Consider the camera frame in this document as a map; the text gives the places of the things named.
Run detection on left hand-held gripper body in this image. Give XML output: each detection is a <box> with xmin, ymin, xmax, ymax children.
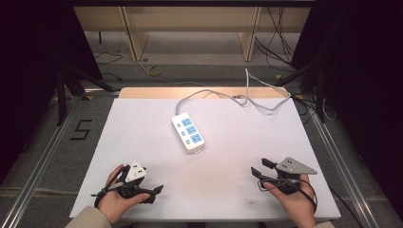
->
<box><xmin>117</xmin><ymin>161</ymin><xmax>148</xmax><ymax>200</ymax></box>

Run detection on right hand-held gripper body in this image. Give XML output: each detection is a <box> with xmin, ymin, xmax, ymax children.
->
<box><xmin>275</xmin><ymin>157</ymin><xmax>318</xmax><ymax>195</ymax></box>

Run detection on person's right hand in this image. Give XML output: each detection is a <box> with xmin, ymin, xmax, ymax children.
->
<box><xmin>263</xmin><ymin>174</ymin><xmax>317</xmax><ymax>228</ymax></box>

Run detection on person's left hand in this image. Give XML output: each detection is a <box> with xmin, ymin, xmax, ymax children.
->
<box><xmin>98</xmin><ymin>163</ymin><xmax>151</xmax><ymax>224</ymax></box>

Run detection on white table cover sheet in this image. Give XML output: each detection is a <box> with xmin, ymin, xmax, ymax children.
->
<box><xmin>68</xmin><ymin>97</ymin><xmax>342</xmax><ymax>222</ymax></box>

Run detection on white power strip blue sockets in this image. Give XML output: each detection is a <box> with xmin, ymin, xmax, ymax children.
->
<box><xmin>170</xmin><ymin>112</ymin><xmax>206</xmax><ymax>155</ymax></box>

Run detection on black metal stand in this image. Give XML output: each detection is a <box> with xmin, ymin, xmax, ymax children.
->
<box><xmin>275</xmin><ymin>59</ymin><xmax>328</xmax><ymax>124</ymax></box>
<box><xmin>54</xmin><ymin>61</ymin><xmax>117</xmax><ymax>127</ymax></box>

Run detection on yellow tape roll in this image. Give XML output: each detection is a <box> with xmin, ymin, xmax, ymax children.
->
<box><xmin>147</xmin><ymin>65</ymin><xmax>164</xmax><ymax>77</ymax></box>

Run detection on dark curtain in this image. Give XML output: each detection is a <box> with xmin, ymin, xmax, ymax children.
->
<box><xmin>0</xmin><ymin>0</ymin><xmax>105</xmax><ymax>186</ymax></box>
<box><xmin>289</xmin><ymin>0</ymin><xmax>403</xmax><ymax>219</ymax></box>

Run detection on light wooden shelf unit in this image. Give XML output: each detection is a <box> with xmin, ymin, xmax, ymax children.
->
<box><xmin>73</xmin><ymin>6</ymin><xmax>312</xmax><ymax>63</ymax></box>

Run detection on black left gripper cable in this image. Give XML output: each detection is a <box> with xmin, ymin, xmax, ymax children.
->
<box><xmin>90</xmin><ymin>164</ymin><xmax>131</xmax><ymax>209</ymax></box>

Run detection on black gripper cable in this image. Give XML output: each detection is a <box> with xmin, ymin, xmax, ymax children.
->
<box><xmin>257</xmin><ymin>178</ymin><xmax>318</xmax><ymax>214</ymax></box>
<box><xmin>90</xmin><ymin>164</ymin><xmax>131</xmax><ymax>209</ymax></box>

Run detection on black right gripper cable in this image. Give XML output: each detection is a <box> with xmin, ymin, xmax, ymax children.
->
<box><xmin>257</xmin><ymin>178</ymin><xmax>318</xmax><ymax>214</ymax></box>

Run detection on aluminium floor rail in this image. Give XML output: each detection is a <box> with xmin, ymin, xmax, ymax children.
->
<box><xmin>0</xmin><ymin>94</ymin><xmax>80</xmax><ymax>228</ymax></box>
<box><xmin>307</xmin><ymin>107</ymin><xmax>381</xmax><ymax>228</ymax></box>

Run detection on grey power strip cable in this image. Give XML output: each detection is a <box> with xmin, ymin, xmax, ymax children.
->
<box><xmin>175</xmin><ymin>67</ymin><xmax>292</xmax><ymax>116</ymax></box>

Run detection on white floor cable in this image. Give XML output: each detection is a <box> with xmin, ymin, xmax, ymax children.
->
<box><xmin>138</xmin><ymin>60</ymin><xmax>205</xmax><ymax>87</ymax></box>

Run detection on thin black floor cable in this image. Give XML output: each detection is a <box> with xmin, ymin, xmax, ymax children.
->
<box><xmin>93</xmin><ymin>50</ymin><xmax>124</xmax><ymax>82</ymax></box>

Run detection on bundle of black hanging cables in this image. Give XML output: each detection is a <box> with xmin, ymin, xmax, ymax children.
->
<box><xmin>254</xmin><ymin>7</ymin><xmax>298</xmax><ymax>73</ymax></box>

